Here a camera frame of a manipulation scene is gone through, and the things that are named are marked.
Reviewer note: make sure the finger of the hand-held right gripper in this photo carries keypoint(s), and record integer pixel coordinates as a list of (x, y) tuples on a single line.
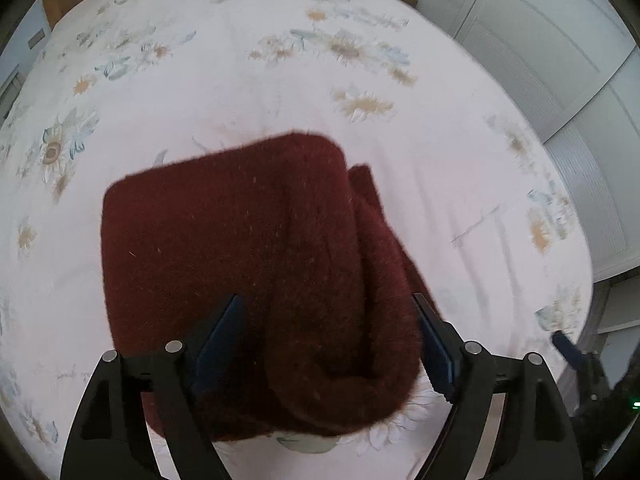
[(569, 347)]

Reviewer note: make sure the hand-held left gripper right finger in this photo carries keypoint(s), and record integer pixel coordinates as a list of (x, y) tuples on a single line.
[(440, 355)]

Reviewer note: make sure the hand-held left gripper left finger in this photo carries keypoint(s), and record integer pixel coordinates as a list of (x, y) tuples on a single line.
[(220, 347)]

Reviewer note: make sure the dark red knit sweater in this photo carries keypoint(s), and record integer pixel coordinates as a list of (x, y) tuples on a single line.
[(240, 240)]

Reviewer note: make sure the floral white bed sheet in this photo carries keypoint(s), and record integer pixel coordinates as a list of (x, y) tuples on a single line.
[(250, 85)]

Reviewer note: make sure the wooden headboard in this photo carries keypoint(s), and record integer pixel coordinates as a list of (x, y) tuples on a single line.
[(54, 2)]

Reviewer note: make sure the wall socket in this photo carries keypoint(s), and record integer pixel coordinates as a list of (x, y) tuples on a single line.
[(37, 38)]

